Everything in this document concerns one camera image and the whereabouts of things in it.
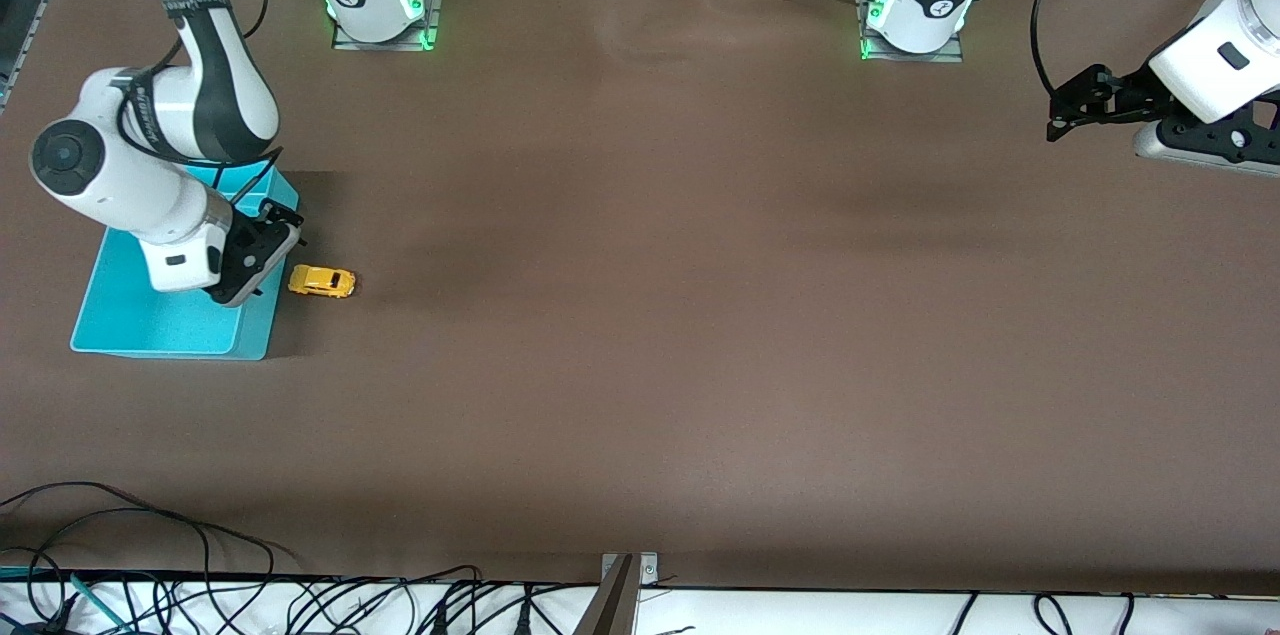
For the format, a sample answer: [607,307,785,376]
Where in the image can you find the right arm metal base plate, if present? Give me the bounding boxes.
[330,0,443,52]

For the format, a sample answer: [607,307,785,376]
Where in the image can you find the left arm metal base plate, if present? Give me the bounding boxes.
[855,0,967,64]

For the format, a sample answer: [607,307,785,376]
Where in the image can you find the yellow beetle toy car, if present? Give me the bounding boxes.
[288,264,357,299]

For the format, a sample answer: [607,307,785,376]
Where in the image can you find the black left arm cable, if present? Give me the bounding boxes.
[1031,0,1097,102]

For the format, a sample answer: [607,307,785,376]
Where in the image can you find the grey metal bar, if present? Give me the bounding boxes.
[570,555,641,635]

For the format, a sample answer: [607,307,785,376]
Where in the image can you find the turquoise plastic bin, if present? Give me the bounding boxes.
[70,163,302,362]

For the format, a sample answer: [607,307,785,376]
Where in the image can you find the small metal bracket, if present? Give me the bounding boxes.
[600,552,661,588]

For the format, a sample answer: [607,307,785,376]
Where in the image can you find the long black cable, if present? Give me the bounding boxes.
[0,481,301,578]

